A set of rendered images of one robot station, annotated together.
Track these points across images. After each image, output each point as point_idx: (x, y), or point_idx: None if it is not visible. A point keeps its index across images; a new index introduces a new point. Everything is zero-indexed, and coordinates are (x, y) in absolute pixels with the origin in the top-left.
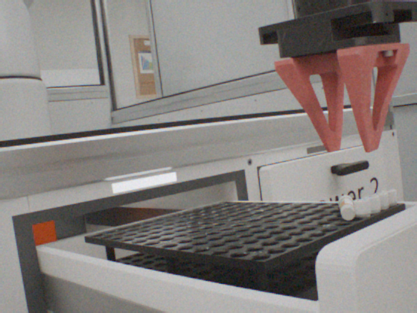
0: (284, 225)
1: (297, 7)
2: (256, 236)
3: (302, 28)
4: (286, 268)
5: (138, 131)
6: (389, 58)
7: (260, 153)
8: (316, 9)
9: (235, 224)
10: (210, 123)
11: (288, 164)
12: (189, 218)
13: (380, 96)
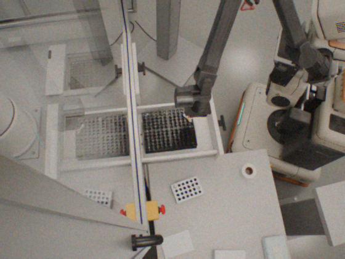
0: (182, 128)
1: (194, 111)
2: (183, 135)
3: (196, 115)
4: (183, 133)
5: (137, 124)
6: None
7: None
8: (199, 113)
9: (170, 130)
10: (135, 101)
11: (138, 86)
12: (153, 129)
13: None
